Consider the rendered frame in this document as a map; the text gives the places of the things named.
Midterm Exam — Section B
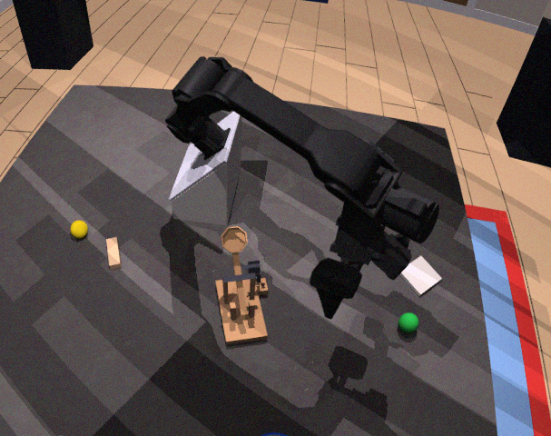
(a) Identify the yellow ball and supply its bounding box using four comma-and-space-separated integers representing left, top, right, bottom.
70, 221, 88, 240

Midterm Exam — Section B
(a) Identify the green ball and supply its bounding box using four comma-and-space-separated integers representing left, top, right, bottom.
398, 312, 419, 334

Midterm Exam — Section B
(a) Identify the tan rectangular block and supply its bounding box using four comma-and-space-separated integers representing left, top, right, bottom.
106, 237, 122, 270

